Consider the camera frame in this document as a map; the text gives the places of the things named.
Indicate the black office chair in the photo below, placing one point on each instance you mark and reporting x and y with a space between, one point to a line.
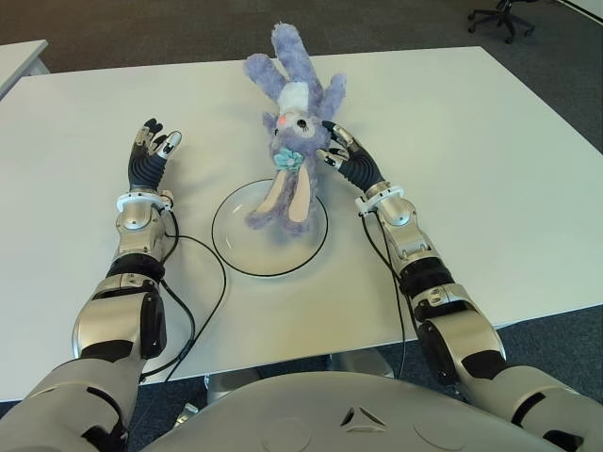
504 19

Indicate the purple plush bunny doll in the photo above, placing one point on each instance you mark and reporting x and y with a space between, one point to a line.
301 136

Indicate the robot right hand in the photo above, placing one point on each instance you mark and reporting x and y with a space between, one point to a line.
360 167

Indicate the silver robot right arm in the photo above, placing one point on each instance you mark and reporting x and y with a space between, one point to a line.
443 301

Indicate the silver robot torso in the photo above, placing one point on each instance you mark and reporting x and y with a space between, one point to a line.
330 414

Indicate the white neighbouring desk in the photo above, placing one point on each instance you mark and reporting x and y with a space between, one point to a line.
19 61

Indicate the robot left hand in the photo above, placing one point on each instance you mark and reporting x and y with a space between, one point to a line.
146 169

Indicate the white plate black rim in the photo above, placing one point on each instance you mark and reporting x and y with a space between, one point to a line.
240 249

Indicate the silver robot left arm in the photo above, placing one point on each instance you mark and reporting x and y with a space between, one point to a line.
136 226

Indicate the white table leg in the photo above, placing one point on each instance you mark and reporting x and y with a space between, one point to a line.
363 362
231 381

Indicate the metal bracket under table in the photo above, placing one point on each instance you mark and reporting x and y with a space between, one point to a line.
188 412

